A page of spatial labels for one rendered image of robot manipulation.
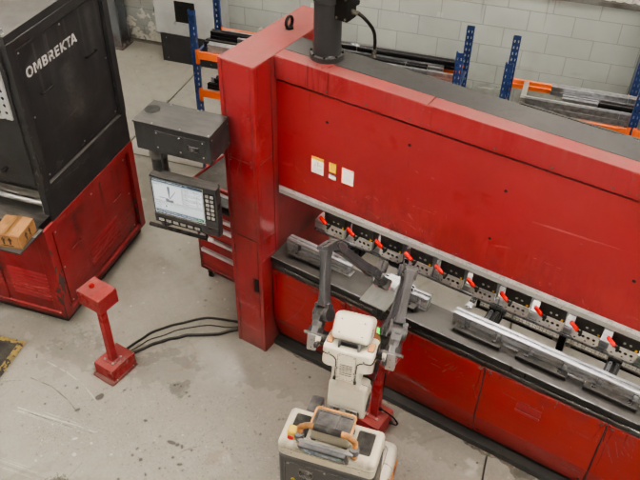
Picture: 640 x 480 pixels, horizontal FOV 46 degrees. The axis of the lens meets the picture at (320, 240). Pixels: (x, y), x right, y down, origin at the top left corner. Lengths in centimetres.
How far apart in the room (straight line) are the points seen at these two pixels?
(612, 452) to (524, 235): 141
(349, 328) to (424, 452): 146
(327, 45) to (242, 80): 51
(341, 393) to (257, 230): 121
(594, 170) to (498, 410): 179
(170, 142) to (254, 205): 68
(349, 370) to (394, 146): 123
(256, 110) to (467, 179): 124
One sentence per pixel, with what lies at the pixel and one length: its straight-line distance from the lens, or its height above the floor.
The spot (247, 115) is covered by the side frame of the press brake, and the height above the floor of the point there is 199.
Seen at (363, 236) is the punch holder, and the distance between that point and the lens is 461.
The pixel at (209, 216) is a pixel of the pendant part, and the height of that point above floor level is 139.
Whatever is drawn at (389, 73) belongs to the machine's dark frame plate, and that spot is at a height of 230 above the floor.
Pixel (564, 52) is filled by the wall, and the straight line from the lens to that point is 843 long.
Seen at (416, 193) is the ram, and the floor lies 173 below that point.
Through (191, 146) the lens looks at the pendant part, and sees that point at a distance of 436.
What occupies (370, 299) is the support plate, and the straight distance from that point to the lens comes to 460.
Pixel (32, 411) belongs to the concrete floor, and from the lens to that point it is 560.
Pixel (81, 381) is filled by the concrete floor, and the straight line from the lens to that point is 567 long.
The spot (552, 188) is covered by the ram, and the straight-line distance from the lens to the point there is 386.
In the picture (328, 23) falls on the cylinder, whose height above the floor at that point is 253.
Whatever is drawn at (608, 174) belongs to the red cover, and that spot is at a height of 224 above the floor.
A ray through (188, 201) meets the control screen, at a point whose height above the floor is 147.
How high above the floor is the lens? 424
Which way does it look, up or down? 40 degrees down
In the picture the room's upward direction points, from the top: 1 degrees clockwise
